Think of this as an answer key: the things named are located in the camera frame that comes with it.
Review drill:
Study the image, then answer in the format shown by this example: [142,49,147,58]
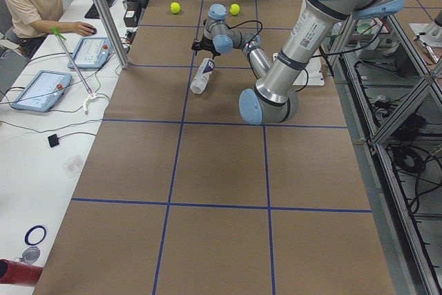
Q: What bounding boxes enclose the yellow tennis ball Roland Garros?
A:
[170,2,181,15]

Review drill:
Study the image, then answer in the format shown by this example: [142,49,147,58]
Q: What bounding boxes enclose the black keyboard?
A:
[84,0,122,20]

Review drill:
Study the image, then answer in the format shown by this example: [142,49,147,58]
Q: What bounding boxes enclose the seated person beige shirt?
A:
[0,0,115,57]

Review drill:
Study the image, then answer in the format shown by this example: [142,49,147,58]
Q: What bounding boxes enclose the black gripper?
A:
[191,37,215,54]

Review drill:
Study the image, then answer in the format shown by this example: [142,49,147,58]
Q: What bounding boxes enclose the black computer mouse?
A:
[79,26,97,36]

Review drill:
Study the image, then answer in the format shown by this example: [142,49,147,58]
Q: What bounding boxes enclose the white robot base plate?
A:
[293,57,325,91]

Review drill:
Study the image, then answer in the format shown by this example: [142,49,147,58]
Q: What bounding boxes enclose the black box with label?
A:
[123,0,149,28]

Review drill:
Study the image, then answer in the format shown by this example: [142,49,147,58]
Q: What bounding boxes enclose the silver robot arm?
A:
[191,0,405,125]

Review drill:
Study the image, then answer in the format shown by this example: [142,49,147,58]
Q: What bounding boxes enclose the reacher grabber stick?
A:
[51,27,110,115]

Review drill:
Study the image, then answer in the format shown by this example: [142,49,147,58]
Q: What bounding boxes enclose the red cylinder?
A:
[1,259,43,287]

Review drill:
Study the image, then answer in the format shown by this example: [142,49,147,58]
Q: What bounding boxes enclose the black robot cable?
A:
[226,20,264,46]

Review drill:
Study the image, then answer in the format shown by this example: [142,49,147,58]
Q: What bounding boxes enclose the far blue teach pendant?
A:
[72,37,113,70]

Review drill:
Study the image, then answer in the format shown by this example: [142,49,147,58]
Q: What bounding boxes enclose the aluminium frame rack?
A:
[323,0,441,294]

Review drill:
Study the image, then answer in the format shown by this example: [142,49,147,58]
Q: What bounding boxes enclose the small black square device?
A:
[48,133,61,148]

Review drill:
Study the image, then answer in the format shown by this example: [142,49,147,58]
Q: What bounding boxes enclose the aluminium frame post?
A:
[93,0,129,68]

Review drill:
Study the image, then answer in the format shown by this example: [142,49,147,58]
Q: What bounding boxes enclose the blue teach pendant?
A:
[72,37,113,70]
[11,70,72,113]

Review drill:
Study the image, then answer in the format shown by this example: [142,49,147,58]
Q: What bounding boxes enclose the blue tape roll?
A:
[23,225,48,247]

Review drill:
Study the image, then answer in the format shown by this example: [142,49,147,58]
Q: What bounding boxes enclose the near blue teach pendant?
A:
[11,70,72,113]

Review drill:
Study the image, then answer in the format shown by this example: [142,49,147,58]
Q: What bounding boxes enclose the silver round lid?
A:
[19,246,41,265]

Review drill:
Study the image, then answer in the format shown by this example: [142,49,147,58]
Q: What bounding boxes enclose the yellow tennis ball number three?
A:
[229,3,240,16]

